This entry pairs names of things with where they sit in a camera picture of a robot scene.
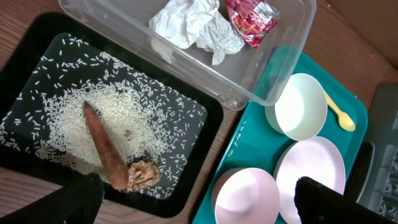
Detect teal plastic tray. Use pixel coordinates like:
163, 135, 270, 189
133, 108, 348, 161
192, 45, 369, 224

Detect yellow plastic spoon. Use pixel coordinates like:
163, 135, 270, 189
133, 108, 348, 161
325, 92, 356, 132

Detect red snack wrapper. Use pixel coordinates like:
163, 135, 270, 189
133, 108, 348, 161
224, 0, 280, 48

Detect black waste tray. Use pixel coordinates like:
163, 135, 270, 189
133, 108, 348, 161
1, 12, 223, 218

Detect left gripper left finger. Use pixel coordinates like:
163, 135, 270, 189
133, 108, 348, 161
1, 173, 104, 224

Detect cream green bowl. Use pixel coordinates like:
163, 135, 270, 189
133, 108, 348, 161
264, 73, 328, 141

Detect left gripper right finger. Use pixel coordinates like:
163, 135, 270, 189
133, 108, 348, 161
294, 177, 394, 224

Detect white napkin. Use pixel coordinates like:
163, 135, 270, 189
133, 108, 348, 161
149, 0, 245, 65

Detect clear plastic bin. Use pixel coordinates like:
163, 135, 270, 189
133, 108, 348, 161
59, 0, 317, 110

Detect brown carrot stick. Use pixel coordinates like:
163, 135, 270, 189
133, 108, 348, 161
84, 101, 129, 190

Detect pink bowl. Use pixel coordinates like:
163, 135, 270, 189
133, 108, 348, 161
211, 167, 280, 224

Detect grey dishwasher rack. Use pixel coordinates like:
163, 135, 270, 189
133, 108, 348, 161
344, 82, 397, 223

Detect large white plate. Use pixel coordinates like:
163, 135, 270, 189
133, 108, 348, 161
274, 136, 346, 224

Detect spilled white rice pile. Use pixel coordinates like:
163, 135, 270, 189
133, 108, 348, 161
1, 33, 208, 199

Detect brown food scrap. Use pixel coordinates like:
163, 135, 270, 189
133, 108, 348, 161
125, 159, 162, 192

